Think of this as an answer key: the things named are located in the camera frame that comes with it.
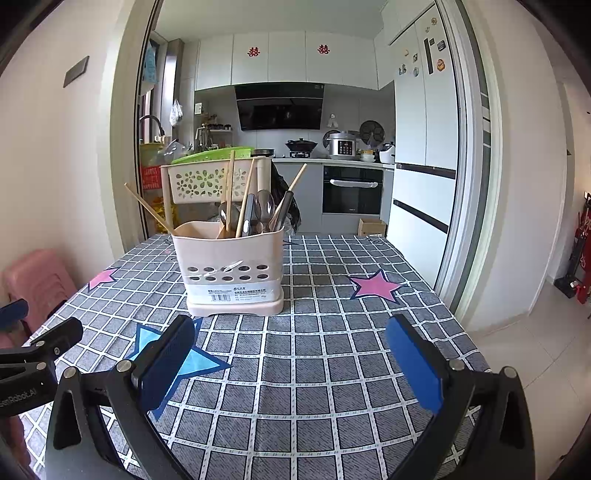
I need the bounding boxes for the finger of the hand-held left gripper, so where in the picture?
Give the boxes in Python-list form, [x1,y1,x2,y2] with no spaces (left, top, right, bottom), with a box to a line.
[0,299,29,330]
[0,318,84,371]

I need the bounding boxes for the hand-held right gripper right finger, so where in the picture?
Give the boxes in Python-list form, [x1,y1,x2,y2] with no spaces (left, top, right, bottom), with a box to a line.
[385,313,540,480]

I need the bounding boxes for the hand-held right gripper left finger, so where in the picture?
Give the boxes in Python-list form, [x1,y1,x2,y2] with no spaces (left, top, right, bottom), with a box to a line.
[43,315,197,480]

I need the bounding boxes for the beige plastic cutlery holder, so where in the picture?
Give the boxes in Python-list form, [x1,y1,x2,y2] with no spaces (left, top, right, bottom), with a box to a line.
[171,220,285,318]

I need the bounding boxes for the metal spoon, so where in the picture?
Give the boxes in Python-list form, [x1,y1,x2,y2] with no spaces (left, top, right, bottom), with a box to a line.
[255,189,279,232]
[219,202,241,234]

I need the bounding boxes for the black handled spoon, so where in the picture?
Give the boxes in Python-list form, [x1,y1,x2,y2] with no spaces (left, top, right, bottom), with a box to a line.
[270,190,295,232]
[243,193,256,237]

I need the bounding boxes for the pink plastic stool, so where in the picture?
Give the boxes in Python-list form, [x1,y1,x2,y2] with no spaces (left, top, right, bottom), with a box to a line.
[2,248,79,334]

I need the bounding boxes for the grey checked tablecloth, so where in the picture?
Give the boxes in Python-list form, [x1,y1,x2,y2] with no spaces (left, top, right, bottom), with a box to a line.
[18,233,493,480]

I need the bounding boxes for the cardboard box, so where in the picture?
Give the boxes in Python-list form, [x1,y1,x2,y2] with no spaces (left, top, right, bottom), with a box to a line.
[357,218,388,237]

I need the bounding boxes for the yellow packets bag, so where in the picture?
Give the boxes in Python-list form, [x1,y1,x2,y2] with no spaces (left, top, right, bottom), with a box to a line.
[150,196,174,232]

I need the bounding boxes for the red plastic basket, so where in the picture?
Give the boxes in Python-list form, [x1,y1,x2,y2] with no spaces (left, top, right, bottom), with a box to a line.
[139,165,163,191]

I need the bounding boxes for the black built-in oven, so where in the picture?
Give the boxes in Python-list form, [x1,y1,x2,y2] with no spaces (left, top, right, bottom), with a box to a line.
[322,165,384,216]

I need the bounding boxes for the black bag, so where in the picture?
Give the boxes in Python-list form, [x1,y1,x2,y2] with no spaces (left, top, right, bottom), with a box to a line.
[270,163,301,234]

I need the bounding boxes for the beige floral storage cart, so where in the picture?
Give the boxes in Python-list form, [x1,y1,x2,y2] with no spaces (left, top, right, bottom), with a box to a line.
[160,156,273,241]

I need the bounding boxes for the red fire extinguisher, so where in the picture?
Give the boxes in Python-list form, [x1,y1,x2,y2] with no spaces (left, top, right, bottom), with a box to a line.
[554,191,591,320]

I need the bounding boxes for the white refrigerator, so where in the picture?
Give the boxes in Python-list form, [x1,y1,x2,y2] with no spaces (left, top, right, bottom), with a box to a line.
[387,0,463,288]

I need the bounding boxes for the green plastic tray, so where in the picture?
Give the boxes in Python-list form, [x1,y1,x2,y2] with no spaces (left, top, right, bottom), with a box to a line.
[170,146,256,166]

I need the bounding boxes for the white sliding door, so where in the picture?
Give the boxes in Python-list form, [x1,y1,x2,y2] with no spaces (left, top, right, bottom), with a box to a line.
[454,0,504,320]

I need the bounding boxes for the silver pressure cooker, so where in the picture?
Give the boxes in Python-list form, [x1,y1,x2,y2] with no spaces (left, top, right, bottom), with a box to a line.
[322,130,360,160]

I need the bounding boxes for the countertop bottle rack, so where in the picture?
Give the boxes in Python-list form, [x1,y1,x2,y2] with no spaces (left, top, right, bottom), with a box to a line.
[196,122,234,151]

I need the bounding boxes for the small black fan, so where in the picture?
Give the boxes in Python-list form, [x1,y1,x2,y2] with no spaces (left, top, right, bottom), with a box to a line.
[359,119,387,149]

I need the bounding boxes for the black kitchen faucet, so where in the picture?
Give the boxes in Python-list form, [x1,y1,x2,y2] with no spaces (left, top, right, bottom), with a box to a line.
[138,115,168,144]

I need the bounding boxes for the black wok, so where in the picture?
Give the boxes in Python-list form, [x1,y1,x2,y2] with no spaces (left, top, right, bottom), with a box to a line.
[284,138,320,156]

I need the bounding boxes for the black range hood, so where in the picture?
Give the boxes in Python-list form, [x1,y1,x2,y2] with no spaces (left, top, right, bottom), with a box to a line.
[234,82,325,132]

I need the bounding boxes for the hanging blue cloth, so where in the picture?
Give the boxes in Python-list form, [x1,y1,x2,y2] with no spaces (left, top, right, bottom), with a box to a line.
[143,45,160,84]

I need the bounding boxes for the white upper cabinets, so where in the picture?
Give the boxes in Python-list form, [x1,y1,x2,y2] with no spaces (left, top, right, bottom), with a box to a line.
[193,30,394,91]

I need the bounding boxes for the grey wall panel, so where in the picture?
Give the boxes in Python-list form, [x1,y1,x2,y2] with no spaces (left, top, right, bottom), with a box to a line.
[63,56,90,88]

